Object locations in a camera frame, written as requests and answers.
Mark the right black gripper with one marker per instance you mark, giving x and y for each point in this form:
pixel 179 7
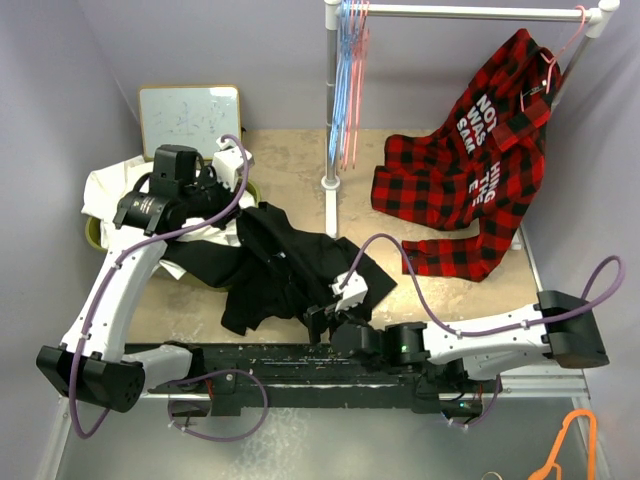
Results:
pixel 318 316

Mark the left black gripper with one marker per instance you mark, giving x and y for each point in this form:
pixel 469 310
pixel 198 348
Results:
pixel 210 178

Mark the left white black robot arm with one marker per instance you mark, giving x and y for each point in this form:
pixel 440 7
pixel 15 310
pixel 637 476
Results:
pixel 179 213

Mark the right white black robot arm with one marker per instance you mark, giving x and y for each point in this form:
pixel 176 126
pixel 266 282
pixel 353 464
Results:
pixel 558 327

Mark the red black plaid shirt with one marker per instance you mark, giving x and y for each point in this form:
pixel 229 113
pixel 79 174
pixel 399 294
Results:
pixel 483 165

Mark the pink hanger holding plaid shirt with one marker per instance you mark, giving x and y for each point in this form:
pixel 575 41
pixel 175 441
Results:
pixel 565 50

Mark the small whiteboard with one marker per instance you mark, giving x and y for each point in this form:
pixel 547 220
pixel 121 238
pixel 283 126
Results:
pixel 189 115

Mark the olive green laundry basket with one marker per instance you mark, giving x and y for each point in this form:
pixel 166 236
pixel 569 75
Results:
pixel 103 190

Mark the white metal clothes rack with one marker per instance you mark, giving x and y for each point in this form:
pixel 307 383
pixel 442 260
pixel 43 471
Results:
pixel 597 17

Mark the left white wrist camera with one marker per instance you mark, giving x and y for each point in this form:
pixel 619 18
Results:
pixel 228 164

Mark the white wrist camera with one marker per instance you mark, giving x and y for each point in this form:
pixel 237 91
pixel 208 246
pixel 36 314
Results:
pixel 228 164
pixel 350 291

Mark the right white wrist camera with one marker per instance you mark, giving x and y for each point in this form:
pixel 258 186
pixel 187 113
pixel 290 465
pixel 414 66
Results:
pixel 350 291

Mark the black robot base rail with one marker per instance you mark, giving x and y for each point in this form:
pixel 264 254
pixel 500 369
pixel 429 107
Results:
pixel 309 377

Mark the blue wire hanger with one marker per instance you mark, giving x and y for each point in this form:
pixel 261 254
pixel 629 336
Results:
pixel 336 18

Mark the pink wire hanger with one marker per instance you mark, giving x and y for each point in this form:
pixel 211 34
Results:
pixel 357 36

